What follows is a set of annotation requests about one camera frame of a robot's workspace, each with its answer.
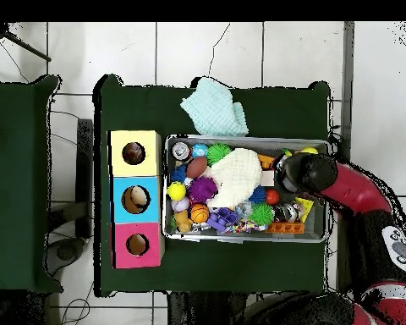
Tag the purple spiky ball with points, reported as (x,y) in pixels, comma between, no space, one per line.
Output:
(201,191)

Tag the mint green knitted cloth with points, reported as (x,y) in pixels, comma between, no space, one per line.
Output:
(213,108)

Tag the green cloth side table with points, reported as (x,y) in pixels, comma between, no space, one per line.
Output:
(17,196)

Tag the silver drink can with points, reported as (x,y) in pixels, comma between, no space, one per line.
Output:
(181,150)

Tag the green spiky ball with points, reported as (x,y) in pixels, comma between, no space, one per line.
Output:
(218,153)
(260,214)

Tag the orange toy basketball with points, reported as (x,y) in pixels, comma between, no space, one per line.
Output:
(199,214)

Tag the white ball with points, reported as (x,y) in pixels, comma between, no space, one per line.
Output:
(139,197)

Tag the orange plastic tray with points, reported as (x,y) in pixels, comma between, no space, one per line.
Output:
(286,228)

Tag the wooden box with three holes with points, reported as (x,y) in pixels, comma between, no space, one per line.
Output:
(132,179)

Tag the cream knitted cloth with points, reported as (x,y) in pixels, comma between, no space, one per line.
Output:
(233,177)

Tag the yellow smiley face ball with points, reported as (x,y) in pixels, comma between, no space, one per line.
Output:
(176,191)

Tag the red ball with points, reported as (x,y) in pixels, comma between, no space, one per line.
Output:
(272,196)

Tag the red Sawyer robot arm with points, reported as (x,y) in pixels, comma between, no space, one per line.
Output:
(355,189)

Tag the brown toy football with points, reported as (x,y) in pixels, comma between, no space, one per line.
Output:
(196,167)

